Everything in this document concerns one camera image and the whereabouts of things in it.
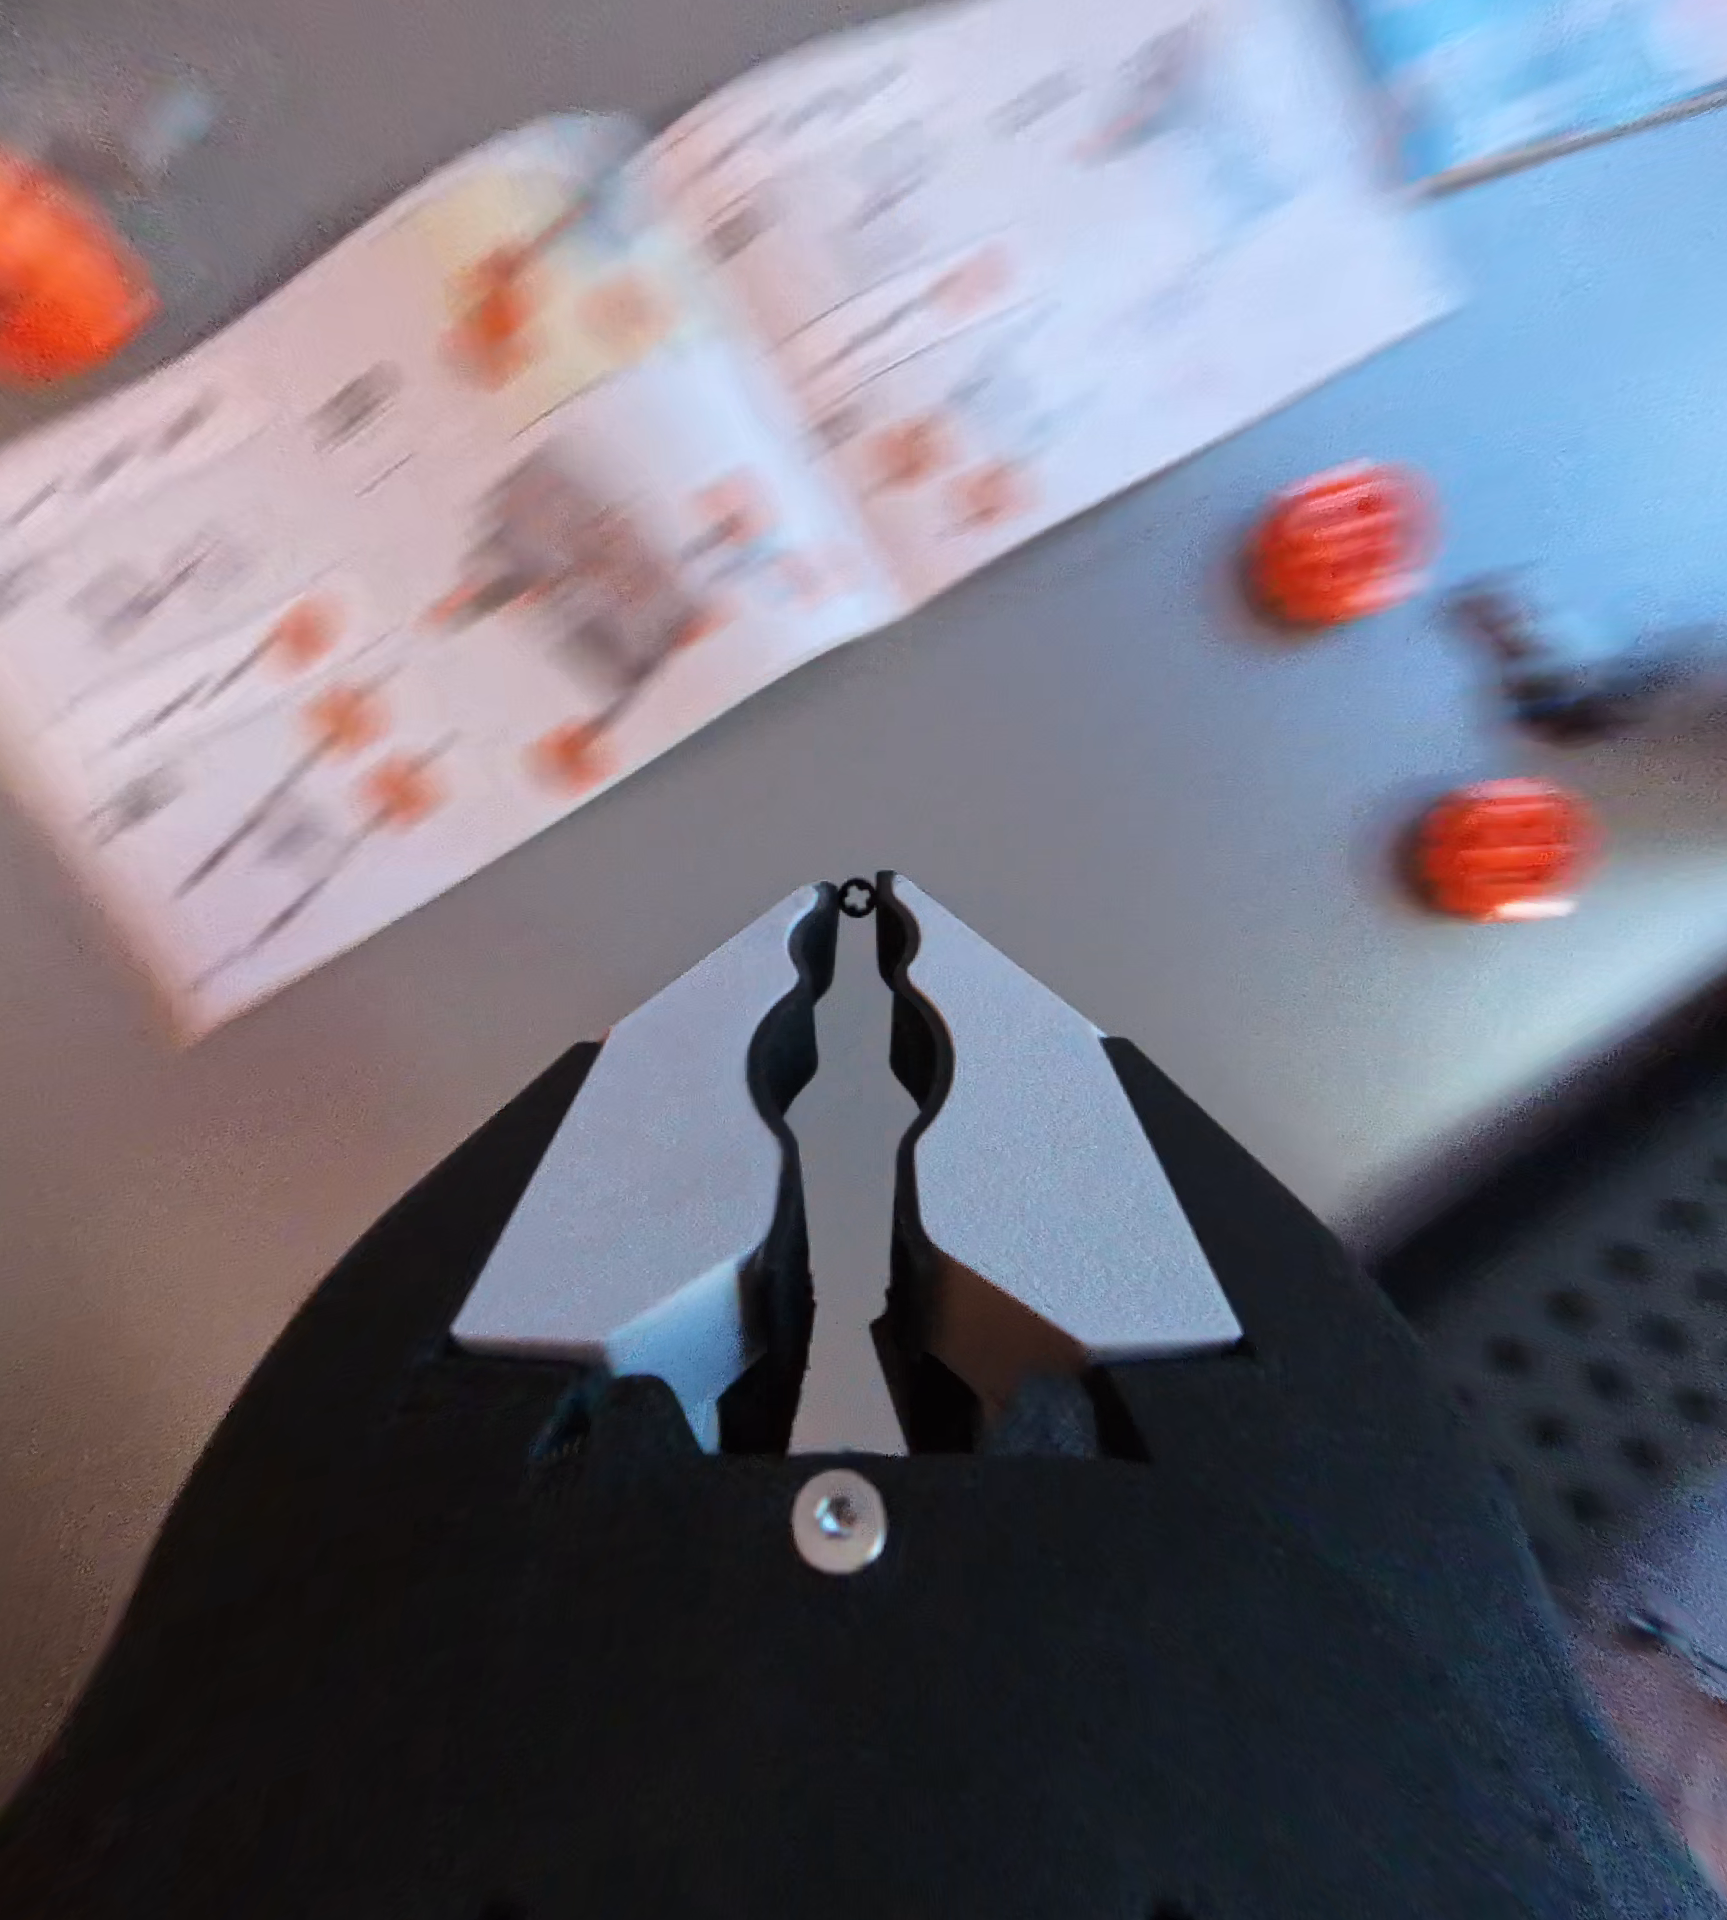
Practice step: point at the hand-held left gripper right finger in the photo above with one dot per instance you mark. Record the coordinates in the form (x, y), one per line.
(1075, 1201)

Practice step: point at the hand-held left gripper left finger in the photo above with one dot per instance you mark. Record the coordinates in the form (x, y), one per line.
(625, 1201)

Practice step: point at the orange round wheel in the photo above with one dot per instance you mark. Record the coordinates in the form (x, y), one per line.
(1502, 852)

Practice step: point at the grey orange brick robot model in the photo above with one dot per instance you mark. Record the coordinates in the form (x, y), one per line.
(9, 270)

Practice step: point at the grey desk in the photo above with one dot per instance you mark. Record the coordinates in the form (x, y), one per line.
(1105, 751)

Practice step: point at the orange gear wheel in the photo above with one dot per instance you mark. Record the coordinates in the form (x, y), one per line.
(1337, 549)

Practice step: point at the white open instruction booklet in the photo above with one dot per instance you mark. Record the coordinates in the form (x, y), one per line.
(353, 525)

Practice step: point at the blue kit manual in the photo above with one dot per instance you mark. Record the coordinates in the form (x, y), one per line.
(1554, 75)

